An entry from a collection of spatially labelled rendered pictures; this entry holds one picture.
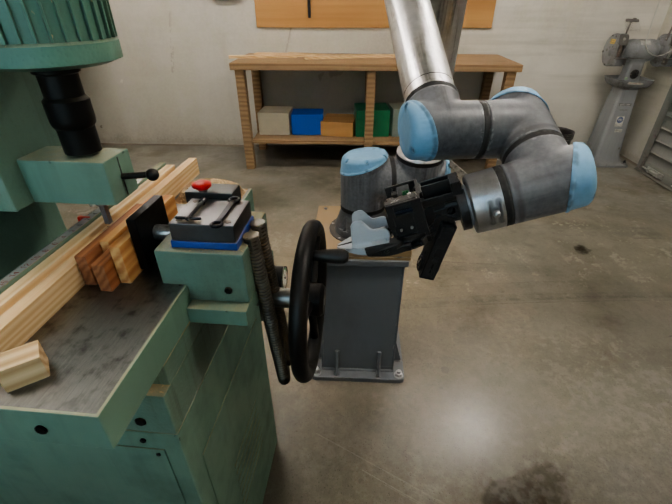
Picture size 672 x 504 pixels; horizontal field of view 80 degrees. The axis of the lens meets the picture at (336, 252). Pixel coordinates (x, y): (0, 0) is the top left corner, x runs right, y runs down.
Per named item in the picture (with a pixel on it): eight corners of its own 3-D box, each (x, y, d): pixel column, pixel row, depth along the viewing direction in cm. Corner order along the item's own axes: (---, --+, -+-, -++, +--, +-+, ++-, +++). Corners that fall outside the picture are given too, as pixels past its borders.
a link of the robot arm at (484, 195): (495, 209, 65) (511, 239, 57) (465, 217, 66) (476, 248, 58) (486, 158, 61) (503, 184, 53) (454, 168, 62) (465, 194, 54)
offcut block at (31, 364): (6, 393, 44) (-7, 373, 43) (6, 374, 47) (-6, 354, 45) (50, 376, 46) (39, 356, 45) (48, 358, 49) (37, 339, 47)
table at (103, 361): (194, 460, 44) (183, 427, 41) (-59, 436, 46) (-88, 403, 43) (294, 212, 95) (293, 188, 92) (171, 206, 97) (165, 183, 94)
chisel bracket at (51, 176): (119, 215, 62) (102, 162, 58) (35, 211, 63) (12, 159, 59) (143, 195, 68) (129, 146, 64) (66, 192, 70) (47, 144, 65)
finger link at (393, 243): (364, 236, 65) (417, 223, 63) (367, 245, 66) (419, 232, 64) (363, 252, 61) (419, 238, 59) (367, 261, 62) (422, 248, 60)
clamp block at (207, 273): (249, 305, 62) (241, 256, 57) (165, 300, 63) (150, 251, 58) (271, 253, 74) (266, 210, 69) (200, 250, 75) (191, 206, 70)
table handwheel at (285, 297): (334, 289, 92) (318, 413, 72) (249, 284, 94) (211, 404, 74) (330, 186, 72) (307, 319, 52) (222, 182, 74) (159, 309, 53)
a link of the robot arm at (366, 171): (338, 194, 141) (338, 145, 132) (386, 192, 142) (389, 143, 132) (341, 213, 128) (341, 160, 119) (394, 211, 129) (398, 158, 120)
